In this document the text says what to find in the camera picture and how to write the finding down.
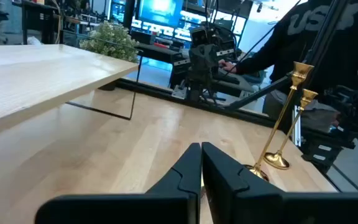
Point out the potted green plant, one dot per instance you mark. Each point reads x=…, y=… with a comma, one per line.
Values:
x=110, y=40

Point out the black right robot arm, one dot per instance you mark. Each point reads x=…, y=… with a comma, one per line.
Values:
x=225, y=39

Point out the person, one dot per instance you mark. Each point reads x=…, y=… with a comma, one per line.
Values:
x=291, y=37

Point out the person's hand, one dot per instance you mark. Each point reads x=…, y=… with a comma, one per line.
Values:
x=227, y=66

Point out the wooden shelf with black legs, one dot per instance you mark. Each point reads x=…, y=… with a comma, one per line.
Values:
x=42, y=77

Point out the silver aluminium extrusion bar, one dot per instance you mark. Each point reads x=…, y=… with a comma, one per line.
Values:
x=297, y=124

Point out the short brass candlestick holder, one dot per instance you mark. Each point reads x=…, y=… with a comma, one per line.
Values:
x=277, y=159

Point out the tall brass candlestick holder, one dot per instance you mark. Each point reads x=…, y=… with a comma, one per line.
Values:
x=300, y=73

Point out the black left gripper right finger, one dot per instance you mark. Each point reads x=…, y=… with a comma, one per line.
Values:
x=244, y=205

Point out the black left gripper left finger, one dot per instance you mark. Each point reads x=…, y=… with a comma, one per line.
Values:
x=166, y=205

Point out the computer monitor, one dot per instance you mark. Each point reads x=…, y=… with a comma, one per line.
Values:
x=160, y=11

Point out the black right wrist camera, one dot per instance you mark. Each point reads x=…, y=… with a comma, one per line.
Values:
x=199, y=36

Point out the black metal rack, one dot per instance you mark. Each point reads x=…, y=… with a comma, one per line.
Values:
x=48, y=18

